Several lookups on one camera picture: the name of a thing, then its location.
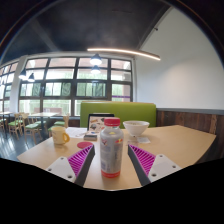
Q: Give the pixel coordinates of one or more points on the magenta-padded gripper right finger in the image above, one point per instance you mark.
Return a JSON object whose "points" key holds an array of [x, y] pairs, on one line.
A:
{"points": [[145, 160]]}

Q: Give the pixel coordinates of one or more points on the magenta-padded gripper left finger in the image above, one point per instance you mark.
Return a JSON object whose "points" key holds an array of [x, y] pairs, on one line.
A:
{"points": [[80, 161]]}

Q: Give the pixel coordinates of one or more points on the clear red-capped drink bottle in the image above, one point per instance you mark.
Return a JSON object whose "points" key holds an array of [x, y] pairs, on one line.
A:
{"points": [[111, 150]]}

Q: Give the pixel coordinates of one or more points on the flat round red coaster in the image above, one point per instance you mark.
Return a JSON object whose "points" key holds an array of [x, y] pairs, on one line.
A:
{"points": [[84, 145]]}

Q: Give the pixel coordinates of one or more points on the small white paper packet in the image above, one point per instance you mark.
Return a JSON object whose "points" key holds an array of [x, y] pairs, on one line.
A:
{"points": [[142, 140]]}

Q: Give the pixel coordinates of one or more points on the small dark flat box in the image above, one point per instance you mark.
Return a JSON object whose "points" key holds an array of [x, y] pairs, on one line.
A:
{"points": [[90, 136]]}

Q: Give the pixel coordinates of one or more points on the white bowl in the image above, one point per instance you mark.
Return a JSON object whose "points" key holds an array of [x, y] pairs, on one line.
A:
{"points": [[136, 127]]}

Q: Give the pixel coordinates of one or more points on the black tablet with sticker picture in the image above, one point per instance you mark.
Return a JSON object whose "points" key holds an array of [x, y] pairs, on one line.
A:
{"points": [[97, 123]]}

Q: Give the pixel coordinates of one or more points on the green upholstered booth bench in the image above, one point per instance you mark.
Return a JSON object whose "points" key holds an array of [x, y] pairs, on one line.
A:
{"points": [[133, 111]]}

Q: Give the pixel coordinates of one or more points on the wooden dining table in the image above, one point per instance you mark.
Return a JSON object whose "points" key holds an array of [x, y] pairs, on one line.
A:
{"points": [[43, 114]]}

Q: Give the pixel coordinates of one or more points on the group of green-seated wooden chairs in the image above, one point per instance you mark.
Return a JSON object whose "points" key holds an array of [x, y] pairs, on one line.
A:
{"points": [[31, 126]]}

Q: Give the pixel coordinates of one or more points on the large black-framed window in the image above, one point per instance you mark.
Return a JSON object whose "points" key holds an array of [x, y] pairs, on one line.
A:
{"points": [[66, 86]]}

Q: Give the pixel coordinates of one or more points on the group of hanging pendant lamps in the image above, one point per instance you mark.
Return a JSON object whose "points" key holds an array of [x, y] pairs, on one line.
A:
{"points": [[95, 60]]}

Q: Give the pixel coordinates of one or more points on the long curved ceiling light bar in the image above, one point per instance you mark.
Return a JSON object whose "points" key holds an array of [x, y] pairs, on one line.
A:
{"points": [[126, 51]]}

